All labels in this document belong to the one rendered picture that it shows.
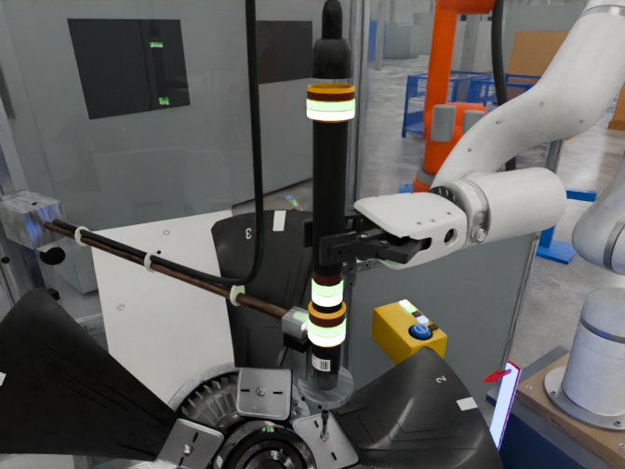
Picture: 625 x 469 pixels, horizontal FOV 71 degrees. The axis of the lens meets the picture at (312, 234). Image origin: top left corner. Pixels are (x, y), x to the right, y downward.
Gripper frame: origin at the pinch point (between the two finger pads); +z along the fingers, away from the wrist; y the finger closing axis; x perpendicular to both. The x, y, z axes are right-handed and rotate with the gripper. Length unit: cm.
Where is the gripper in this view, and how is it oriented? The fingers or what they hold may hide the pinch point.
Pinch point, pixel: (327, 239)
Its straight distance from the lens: 46.3
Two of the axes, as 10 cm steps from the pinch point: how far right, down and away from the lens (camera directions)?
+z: -9.1, 1.7, -3.7
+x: 0.1, -9.0, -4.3
